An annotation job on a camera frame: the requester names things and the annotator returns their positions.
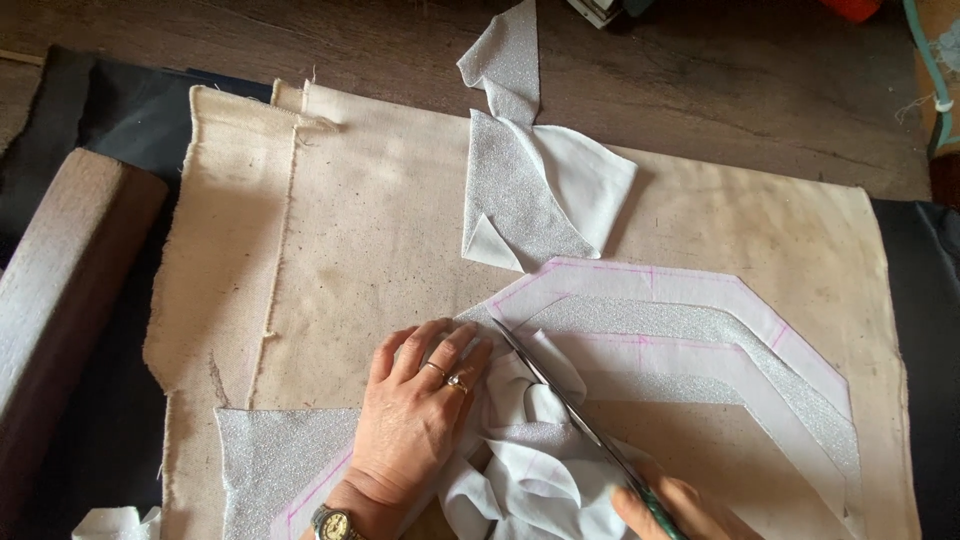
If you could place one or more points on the silver glitter fabric pink lines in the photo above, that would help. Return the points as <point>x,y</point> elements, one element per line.
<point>675,322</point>

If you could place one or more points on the white appliance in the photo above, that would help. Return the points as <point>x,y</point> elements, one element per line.
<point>594,10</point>

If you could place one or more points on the silver glitter fabric scrap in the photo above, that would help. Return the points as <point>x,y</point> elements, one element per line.
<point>517,187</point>

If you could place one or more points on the black fabric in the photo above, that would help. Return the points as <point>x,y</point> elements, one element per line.
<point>926,337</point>
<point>127,120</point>

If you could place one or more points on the beige canvas cloth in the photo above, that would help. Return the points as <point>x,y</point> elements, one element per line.
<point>225,225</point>
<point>375,225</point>

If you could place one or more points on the gold wristwatch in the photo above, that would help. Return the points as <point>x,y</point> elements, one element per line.
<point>335,523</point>

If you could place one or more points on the person's right fingers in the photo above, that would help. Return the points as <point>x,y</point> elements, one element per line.
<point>637,514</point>

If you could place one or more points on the orange object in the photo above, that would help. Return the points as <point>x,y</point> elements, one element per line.
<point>850,7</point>

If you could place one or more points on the wooden beam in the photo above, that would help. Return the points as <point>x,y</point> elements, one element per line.
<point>67,270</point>

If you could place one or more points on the thin wooden stick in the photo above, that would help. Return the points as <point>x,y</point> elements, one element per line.
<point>21,57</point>

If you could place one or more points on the small white cloth scrap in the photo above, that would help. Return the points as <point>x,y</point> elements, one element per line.
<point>116,523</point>

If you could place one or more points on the person's left hand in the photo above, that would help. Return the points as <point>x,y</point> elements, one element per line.
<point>409,427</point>

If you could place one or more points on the person's right hand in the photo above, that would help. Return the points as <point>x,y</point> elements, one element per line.
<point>675,506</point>

